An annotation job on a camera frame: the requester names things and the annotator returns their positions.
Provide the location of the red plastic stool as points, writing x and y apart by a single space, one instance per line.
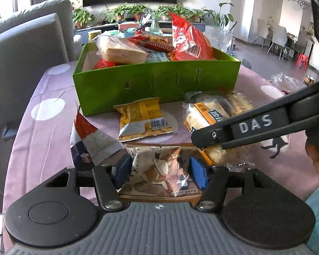
302 62

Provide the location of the red white blue snack bag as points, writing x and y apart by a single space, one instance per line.
91 147

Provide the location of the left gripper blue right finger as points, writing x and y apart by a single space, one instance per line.
199 173

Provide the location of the white dining chair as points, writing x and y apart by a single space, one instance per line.
280 39

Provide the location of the yellow canister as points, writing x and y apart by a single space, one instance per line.
93 34

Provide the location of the glass vase with plant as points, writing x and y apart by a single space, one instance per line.
154 27

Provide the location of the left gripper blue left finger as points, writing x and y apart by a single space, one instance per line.
121 171

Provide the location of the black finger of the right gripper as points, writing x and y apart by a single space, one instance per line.
283 116

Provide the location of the grey sofa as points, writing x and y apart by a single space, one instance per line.
32 41

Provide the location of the green cardboard box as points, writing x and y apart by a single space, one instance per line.
99 90

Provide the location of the yellow chip bag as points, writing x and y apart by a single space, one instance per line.
140 119

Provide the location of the red checkered cookie bag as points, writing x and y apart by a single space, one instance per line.
156 43

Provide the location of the large red snack bag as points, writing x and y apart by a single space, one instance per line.
189 43

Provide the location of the rice cracker pack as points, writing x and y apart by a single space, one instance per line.
203 114

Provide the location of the clear bread bag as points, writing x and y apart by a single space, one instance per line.
119 50

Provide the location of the brown nut snack bag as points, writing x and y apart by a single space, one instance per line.
160 172

